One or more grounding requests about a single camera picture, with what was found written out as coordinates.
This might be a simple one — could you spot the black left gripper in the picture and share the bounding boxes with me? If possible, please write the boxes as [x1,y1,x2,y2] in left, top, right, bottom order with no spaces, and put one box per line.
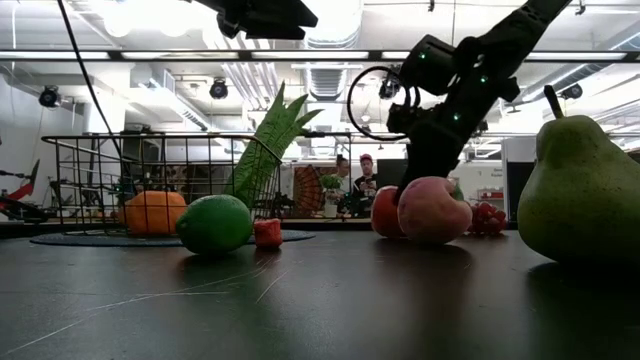
[192,0,319,41]

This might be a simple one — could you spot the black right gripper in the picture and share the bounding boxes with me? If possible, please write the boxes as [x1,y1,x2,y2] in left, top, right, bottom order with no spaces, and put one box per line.
[398,94,481,195]

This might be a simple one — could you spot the pink peach with leaf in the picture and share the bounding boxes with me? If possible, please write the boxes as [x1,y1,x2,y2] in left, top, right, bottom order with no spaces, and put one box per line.
[397,176,474,245]

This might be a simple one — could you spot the red grape bunch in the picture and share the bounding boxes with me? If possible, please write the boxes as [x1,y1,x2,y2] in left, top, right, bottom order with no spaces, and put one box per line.
[467,200,509,236]

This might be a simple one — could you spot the green pear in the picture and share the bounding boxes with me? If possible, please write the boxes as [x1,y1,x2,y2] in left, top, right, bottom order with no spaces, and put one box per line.
[517,84,640,266]

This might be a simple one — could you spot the black monitor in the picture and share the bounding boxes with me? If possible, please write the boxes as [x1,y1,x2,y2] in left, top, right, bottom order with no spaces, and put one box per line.
[377,158,410,190]

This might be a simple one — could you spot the person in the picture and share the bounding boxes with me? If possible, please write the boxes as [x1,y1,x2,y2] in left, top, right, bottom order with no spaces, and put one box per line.
[351,153,380,217]
[334,154,352,182]

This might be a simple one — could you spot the red orange round fruit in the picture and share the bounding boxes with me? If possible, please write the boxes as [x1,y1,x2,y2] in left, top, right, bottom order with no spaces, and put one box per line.
[370,185,407,239]

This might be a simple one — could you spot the white and black cabinet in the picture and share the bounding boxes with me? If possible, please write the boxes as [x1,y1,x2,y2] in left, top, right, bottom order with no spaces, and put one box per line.
[502,135,539,224]

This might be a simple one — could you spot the small green potted plant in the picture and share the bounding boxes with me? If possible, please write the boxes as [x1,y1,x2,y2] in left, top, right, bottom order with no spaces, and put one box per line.
[319,173,345,219]

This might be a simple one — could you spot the long green leaves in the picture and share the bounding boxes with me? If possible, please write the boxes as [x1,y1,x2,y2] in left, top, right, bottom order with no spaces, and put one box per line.
[223,81,324,209]

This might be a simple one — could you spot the orange checkered panel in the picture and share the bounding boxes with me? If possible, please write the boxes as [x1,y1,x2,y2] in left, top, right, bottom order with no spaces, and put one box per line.
[292,164,324,219]

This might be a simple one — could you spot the red and black machine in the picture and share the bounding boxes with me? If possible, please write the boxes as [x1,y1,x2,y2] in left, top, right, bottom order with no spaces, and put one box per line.
[0,158,51,224]

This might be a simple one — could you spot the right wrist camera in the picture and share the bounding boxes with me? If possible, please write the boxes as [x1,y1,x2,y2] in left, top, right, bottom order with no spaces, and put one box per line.
[386,102,426,135]

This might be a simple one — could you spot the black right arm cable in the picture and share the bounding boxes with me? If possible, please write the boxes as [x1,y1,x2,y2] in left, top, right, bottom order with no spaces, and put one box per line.
[346,64,422,142]

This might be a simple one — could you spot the black overhead frame bar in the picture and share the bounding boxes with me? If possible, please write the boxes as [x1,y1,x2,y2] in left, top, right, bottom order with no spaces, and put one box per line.
[0,48,640,63]

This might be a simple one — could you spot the wire basket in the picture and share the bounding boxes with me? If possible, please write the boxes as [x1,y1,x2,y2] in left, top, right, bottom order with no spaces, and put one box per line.
[40,132,284,236]

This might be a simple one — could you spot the thin black hanging cable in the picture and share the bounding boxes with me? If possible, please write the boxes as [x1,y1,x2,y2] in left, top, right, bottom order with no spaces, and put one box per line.
[55,0,125,157]

